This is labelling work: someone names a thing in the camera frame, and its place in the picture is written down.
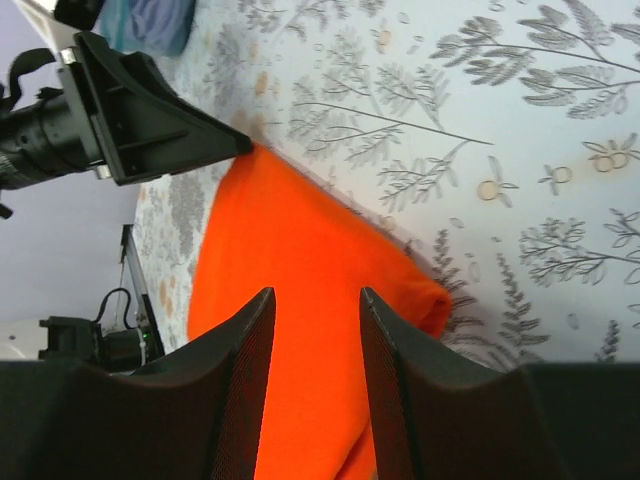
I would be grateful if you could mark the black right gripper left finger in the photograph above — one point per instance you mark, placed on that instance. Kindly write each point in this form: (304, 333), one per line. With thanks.
(195, 413)

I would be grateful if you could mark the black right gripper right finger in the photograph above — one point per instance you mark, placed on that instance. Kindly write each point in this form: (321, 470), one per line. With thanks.
(438, 415)

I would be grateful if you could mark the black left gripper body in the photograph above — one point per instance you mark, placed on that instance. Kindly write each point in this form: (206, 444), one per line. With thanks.
(128, 118)

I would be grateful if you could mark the orange t shirt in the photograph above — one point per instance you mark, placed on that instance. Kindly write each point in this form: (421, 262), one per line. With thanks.
(271, 227)

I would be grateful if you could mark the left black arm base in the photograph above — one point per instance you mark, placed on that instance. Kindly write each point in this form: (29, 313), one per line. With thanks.
(122, 351)

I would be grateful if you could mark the crumpled lavender t shirt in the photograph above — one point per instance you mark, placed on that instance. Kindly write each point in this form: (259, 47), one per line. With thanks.
(160, 23)

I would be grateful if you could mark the teal plastic bin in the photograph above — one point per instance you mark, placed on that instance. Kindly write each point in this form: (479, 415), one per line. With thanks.
(114, 24)

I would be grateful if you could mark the floral patterned table mat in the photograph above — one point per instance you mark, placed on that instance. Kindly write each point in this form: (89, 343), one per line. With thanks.
(497, 142)

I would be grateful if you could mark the aluminium rail frame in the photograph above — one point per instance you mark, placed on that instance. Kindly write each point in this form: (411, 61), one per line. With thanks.
(140, 285)

